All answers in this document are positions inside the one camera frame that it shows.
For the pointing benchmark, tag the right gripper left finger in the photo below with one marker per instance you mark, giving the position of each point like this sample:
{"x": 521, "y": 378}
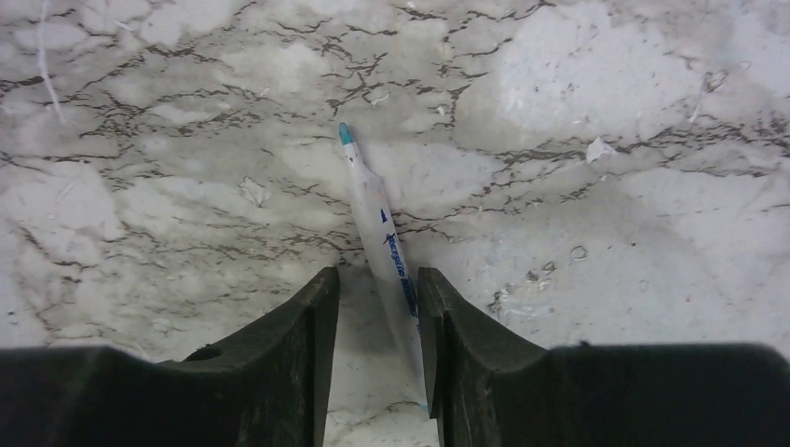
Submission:
{"x": 267, "y": 384}

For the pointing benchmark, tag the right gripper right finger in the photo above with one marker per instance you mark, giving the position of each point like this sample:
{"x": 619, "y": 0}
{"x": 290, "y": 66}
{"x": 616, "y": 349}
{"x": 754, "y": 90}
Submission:
{"x": 488, "y": 386}

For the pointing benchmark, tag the white pen brown tip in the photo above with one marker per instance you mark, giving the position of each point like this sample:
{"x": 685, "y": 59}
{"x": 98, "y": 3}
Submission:
{"x": 386, "y": 259}

